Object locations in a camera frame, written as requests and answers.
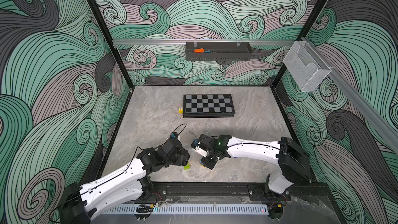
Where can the aluminium rail right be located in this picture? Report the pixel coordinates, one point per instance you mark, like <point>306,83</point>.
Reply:
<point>342,74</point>

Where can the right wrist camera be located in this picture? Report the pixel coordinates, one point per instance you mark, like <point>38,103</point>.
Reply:
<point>198,148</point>

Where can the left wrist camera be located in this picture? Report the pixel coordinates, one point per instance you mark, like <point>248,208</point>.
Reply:
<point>175,135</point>

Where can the aluminium rail back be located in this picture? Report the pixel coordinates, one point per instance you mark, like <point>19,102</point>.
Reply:
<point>169,42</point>

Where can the aluminium rail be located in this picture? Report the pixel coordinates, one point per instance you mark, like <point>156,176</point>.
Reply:
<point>169,42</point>
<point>342,74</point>

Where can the orange block in tray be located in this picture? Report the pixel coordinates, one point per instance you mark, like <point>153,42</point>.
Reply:
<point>201,50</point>

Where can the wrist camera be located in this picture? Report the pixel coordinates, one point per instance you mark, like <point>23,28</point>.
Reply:
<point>198,148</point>
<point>175,135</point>

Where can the green lego brick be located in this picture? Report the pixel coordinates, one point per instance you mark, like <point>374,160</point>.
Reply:
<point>187,166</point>

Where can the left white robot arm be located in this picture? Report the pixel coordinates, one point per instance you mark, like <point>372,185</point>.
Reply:
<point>82,204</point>

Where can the black chessboard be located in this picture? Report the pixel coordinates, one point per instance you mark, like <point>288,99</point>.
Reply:
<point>208,106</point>

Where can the black corner frame post right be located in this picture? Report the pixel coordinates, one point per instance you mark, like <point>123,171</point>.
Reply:
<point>304,32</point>

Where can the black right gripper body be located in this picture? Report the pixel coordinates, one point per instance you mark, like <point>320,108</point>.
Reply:
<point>211,158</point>

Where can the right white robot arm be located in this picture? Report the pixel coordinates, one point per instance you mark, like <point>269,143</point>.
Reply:
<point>291,159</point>

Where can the black corner frame post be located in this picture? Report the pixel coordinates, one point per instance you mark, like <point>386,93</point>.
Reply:
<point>108,38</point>
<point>304,32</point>

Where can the black wall tray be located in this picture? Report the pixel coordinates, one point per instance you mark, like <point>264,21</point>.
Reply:
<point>219,52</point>

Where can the white slotted cable duct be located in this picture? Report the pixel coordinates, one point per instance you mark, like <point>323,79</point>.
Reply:
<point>207,209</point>

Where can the black corner frame post left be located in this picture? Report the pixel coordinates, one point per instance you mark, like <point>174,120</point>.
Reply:
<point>108,38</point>

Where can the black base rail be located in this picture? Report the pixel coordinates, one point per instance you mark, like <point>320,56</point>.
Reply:
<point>254,192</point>

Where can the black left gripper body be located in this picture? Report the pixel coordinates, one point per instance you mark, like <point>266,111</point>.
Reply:
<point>176,159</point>

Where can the clear plastic wall holder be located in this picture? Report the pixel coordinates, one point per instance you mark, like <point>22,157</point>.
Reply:
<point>306,65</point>

